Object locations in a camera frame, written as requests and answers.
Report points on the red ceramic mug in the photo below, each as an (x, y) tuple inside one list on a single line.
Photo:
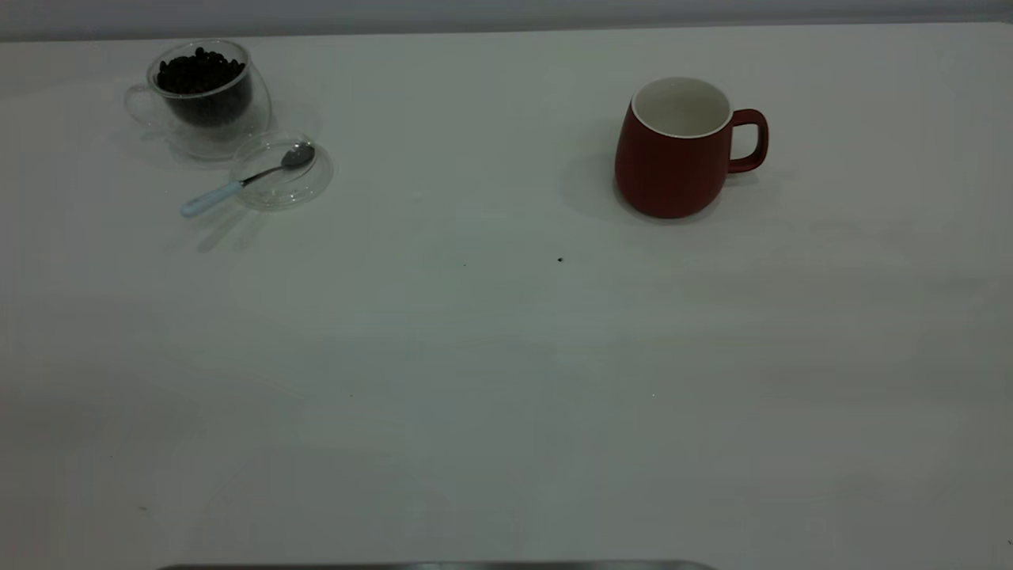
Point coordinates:
[(673, 174)]

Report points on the pile of dark coffee beans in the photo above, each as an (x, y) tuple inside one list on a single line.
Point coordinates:
[(198, 75)]

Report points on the clear round glass dish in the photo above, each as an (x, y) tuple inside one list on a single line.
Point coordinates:
[(301, 190)]

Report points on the clear double-wall glass cup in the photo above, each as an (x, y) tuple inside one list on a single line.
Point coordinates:
[(259, 111)]

